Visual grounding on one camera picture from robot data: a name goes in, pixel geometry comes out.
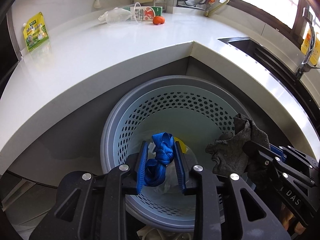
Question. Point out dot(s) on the dark grey cloth rag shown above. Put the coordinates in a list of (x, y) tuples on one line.
[(226, 151)]

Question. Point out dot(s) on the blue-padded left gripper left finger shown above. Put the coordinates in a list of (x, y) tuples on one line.
[(140, 166)]

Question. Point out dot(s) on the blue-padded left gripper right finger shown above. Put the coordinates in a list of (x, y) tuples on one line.
[(180, 172)]

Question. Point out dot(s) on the yellow green refill pouch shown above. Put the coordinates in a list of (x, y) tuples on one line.
[(35, 32)]

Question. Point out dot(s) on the grey perforated trash bin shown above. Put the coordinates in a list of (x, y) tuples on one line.
[(193, 110)]

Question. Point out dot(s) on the yellow plastic lid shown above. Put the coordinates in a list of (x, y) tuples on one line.
[(183, 147)]

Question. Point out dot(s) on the clear plastic bag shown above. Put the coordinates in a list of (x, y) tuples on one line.
[(170, 184)]

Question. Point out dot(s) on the green white milk carton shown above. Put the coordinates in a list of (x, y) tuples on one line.
[(144, 13)]

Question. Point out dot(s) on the chrome sink faucet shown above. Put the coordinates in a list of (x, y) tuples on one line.
[(310, 44)]

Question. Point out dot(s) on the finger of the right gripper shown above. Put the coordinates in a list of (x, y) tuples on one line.
[(278, 151), (259, 157)]

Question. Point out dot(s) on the black kitchen sink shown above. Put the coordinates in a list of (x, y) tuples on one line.
[(279, 70)]

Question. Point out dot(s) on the window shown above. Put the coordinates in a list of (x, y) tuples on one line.
[(283, 15)]

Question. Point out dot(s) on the orange peel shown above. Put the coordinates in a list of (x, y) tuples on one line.
[(158, 20)]

